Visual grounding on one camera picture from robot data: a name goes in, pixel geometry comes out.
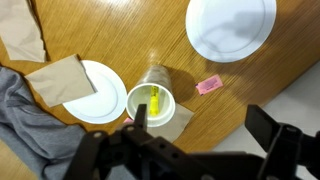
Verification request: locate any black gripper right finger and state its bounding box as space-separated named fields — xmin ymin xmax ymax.
xmin=244 ymin=104 xmax=320 ymax=180

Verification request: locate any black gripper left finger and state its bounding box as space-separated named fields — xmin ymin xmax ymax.
xmin=63 ymin=103 xmax=214 ymax=180

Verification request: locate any yellow highlighter marker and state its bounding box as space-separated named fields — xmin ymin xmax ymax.
xmin=148 ymin=85 xmax=161 ymax=117

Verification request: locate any white paper cup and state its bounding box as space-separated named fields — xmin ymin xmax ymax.
xmin=125 ymin=64 xmax=177 ymax=129

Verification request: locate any pink sweetener packet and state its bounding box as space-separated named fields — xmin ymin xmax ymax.
xmin=122 ymin=116 xmax=135 ymax=125
xmin=195 ymin=74 xmax=224 ymax=97

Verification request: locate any small brown paper napkin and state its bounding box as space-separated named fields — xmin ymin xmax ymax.
xmin=146 ymin=103 xmax=196 ymax=144

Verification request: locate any large white plate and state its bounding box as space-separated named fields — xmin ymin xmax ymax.
xmin=62 ymin=59 xmax=128 ymax=125

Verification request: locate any grey cloth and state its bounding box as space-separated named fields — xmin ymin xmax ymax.
xmin=0 ymin=65 xmax=88 ymax=180

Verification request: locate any small white plate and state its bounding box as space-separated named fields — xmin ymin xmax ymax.
xmin=185 ymin=0 xmax=278 ymax=64

